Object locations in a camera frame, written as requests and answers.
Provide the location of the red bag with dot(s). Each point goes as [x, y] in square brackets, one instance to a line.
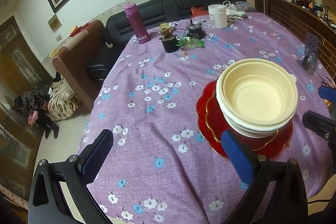
[198, 12]

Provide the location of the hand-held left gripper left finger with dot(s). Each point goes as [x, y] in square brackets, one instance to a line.
[97, 157]

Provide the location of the black leather sofa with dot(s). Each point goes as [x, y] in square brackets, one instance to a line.
[157, 8]

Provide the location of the brown tiled counter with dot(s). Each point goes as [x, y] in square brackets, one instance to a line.
[291, 19]

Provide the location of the white wall socket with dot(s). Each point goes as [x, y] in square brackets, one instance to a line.
[59, 37]

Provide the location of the red glass plate gold rim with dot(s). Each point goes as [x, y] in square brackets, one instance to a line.
[201, 113]
[215, 119]

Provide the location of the wooden glass-door cabinet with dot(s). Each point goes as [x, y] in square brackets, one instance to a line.
[15, 69]

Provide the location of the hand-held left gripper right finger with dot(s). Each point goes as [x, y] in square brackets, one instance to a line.
[236, 158]

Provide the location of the white cotton gloves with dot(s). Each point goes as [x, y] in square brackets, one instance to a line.
[236, 15]

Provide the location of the white plastic jar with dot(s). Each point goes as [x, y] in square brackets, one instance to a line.
[217, 16]

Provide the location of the black pot with brown figure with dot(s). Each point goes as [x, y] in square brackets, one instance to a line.
[169, 44]

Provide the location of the green snack packet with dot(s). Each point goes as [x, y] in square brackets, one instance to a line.
[190, 43]

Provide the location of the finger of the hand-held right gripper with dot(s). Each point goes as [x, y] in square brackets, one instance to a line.
[320, 124]
[328, 94]

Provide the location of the purple thermos bottle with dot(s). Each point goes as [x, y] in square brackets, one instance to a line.
[136, 24]

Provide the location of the clear plastic bag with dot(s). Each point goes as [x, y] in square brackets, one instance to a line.
[241, 5]

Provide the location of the yellow snack packet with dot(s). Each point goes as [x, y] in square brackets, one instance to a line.
[168, 27]

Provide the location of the printed blanket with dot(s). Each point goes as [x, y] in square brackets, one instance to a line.
[64, 103]

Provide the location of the small framed picture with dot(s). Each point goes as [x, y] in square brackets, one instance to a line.
[54, 23]

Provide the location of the white foam bowl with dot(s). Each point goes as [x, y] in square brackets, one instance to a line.
[220, 87]
[252, 134]

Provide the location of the purple metal phone stand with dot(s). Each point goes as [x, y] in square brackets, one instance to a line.
[311, 50]

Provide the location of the brown armchair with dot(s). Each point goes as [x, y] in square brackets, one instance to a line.
[76, 64]

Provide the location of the purple floral tablecloth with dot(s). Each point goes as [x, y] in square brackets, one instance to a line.
[162, 113]

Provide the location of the red box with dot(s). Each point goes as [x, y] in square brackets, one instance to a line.
[78, 29]

